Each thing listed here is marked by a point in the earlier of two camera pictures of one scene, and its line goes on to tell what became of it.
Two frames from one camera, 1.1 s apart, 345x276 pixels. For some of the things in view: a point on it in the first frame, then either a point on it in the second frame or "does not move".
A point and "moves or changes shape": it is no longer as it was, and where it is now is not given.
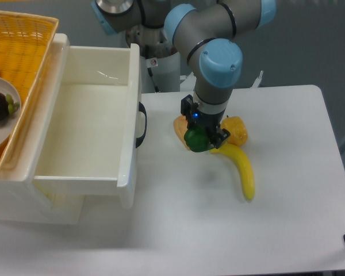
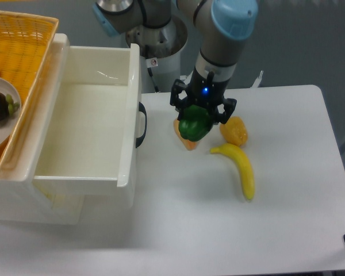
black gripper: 211,122 -> 203,91
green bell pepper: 196,139 moves or changes shape
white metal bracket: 257,82 does not move
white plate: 0,131 does not move
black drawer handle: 142,108 does not move
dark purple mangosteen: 0,106 does not move
